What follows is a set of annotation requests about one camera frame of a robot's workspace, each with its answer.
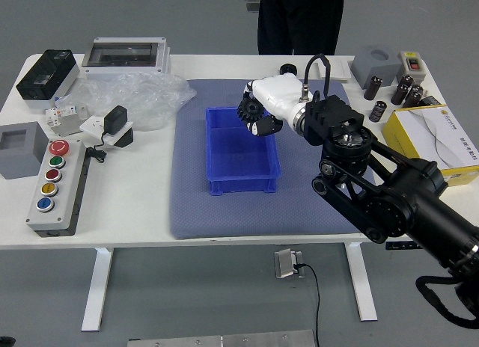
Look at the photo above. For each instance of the white circuit breaker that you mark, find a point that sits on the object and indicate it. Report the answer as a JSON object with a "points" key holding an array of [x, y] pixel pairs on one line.
{"points": [[60, 115]]}

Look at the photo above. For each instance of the grey block with round hole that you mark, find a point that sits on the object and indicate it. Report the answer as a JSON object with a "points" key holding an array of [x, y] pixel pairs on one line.
{"points": [[374, 64]]}

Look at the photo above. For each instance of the grey five-button control box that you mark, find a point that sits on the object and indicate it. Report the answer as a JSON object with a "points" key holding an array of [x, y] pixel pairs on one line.
{"points": [[56, 197]]}

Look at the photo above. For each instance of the blue-grey mat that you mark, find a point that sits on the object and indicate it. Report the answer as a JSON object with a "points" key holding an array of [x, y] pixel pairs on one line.
{"points": [[262, 216]]}

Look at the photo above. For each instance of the small black flat part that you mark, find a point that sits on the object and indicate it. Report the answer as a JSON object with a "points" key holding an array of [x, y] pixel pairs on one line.
{"points": [[431, 101]]}

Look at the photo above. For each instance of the yellow white cardboard box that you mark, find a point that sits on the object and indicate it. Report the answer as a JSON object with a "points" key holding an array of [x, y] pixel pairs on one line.
{"points": [[419, 137]]}

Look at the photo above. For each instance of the big black gear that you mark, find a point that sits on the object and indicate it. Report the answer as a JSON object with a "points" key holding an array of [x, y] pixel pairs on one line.
{"points": [[248, 111]]}

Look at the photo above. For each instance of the person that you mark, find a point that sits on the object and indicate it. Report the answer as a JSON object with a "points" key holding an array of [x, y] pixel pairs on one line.
{"points": [[299, 21]]}

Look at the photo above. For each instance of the grey distribution box clear window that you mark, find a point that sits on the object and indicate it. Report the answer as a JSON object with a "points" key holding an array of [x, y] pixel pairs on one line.
{"points": [[123, 57]]}

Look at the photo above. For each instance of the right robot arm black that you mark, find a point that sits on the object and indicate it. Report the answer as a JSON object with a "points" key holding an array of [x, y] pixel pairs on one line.
{"points": [[393, 197]]}

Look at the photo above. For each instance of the blue plastic box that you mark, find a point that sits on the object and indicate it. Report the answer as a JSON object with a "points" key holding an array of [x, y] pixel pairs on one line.
{"points": [[239, 160]]}

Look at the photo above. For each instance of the silver floor socket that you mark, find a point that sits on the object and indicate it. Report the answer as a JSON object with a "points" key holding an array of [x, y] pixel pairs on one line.
{"points": [[251, 2], [285, 264]]}

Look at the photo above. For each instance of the grey block with square hole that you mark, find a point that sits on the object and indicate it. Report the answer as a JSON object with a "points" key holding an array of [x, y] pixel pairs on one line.
{"points": [[20, 152]]}

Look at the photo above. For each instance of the white socket plate black base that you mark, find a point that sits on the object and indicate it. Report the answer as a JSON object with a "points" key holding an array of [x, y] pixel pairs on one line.
{"points": [[90, 127]]}

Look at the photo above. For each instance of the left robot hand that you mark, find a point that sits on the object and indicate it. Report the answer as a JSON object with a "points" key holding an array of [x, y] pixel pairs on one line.
{"points": [[6, 342]]}

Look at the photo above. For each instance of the black table height control panel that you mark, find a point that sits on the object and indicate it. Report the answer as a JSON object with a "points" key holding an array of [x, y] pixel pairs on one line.
{"points": [[396, 246]]}

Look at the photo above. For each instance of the white wall switch plate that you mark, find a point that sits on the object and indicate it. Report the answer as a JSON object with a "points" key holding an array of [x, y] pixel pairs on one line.
{"points": [[338, 68]]}

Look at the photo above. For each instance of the clear plastic bag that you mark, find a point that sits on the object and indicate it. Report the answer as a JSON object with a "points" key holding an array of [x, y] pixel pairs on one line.
{"points": [[149, 96]]}

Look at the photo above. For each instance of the black lidded enclosure white base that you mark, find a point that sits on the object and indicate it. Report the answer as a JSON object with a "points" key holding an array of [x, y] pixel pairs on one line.
{"points": [[45, 78]]}

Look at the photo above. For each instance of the white table leg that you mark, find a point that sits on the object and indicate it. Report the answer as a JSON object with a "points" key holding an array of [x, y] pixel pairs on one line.
{"points": [[361, 283], [96, 287]]}

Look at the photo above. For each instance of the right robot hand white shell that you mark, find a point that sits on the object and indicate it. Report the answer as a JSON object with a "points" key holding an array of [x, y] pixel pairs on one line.
{"points": [[277, 94]]}

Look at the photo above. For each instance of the grey switch box red button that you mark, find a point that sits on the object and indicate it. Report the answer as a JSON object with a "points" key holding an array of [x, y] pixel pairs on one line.
{"points": [[413, 63]]}

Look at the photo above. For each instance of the black power adapter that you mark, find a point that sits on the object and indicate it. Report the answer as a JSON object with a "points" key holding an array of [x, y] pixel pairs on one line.
{"points": [[115, 119]]}

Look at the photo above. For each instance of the black cylindrical capacitor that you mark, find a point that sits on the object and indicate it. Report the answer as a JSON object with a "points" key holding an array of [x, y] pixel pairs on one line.
{"points": [[378, 112], [373, 88], [406, 79], [413, 97], [399, 94]]}

